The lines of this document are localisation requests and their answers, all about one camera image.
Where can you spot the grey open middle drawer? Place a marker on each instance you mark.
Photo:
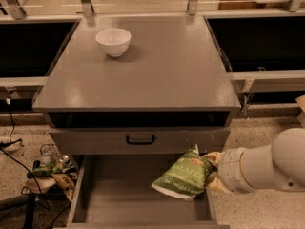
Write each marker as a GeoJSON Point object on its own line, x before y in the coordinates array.
{"type": "Point", "coordinates": [114, 192]}

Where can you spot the clear plastic bottle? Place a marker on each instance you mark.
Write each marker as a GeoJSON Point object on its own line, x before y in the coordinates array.
{"type": "Point", "coordinates": [45, 152]}

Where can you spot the grey drawer cabinet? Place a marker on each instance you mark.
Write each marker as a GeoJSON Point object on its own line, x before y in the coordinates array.
{"type": "Point", "coordinates": [171, 77]}

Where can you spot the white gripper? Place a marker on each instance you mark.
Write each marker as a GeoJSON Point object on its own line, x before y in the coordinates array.
{"type": "Point", "coordinates": [231, 170]}

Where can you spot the green snack bag on floor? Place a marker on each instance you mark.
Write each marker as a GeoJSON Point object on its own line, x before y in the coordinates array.
{"type": "Point", "coordinates": [46, 171]}

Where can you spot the black drawer handle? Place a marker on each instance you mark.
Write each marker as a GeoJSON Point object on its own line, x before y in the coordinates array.
{"type": "Point", "coordinates": [140, 141]}

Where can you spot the wooden furniture in background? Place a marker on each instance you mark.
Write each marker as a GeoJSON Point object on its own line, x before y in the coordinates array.
{"type": "Point", "coordinates": [249, 4]}

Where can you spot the white bowl on floor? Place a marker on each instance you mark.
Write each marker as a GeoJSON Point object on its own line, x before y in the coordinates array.
{"type": "Point", "coordinates": [40, 185]}

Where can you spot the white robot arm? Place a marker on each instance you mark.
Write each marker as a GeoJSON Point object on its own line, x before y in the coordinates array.
{"type": "Point", "coordinates": [278, 166]}

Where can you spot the white ceramic bowl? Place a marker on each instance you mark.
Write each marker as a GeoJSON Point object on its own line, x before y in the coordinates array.
{"type": "Point", "coordinates": [114, 42]}

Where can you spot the green jalapeno chip bag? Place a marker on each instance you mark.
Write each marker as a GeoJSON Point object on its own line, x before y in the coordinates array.
{"type": "Point", "coordinates": [186, 178]}

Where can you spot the brown snack bag on floor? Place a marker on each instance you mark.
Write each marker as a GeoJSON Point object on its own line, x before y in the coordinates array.
{"type": "Point", "coordinates": [64, 182]}

